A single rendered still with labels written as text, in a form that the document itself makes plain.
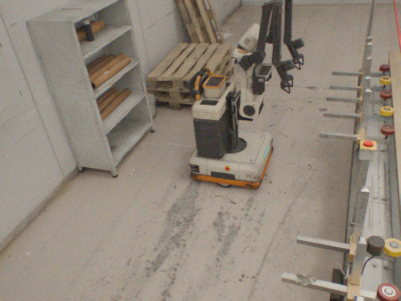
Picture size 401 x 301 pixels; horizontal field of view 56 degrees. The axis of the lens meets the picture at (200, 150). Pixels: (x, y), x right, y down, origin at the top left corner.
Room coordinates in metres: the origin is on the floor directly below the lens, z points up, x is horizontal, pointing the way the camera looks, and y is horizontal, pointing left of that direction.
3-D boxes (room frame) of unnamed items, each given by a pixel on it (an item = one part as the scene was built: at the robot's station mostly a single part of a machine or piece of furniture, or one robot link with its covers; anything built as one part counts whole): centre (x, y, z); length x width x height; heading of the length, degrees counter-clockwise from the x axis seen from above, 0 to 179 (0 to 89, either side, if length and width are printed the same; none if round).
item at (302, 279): (1.01, -0.37, 0.87); 0.09 x 0.07 x 0.02; 66
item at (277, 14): (2.58, -0.63, 1.40); 0.11 x 0.06 x 0.43; 155
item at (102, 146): (3.56, 0.89, 0.78); 0.90 x 0.45 x 1.55; 156
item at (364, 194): (1.19, -0.67, 0.93); 0.04 x 0.04 x 0.48; 66
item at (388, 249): (1.09, -0.79, 0.85); 0.08 x 0.08 x 0.11
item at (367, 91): (2.10, -1.08, 0.91); 0.04 x 0.04 x 0.48; 66
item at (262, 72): (2.85, -0.56, 0.99); 0.28 x 0.16 x 0.22; 156
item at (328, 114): (2.31, -1.13, 0.83); 0.43 x 0.03 x 0.04; 66
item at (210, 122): (3.01, -0.21, 0.59); 0.55 x 0.34 x 0.83; 156
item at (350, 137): (2.09, -1.02, 0.81); 0.43 x 0.03 x 0.04; 66
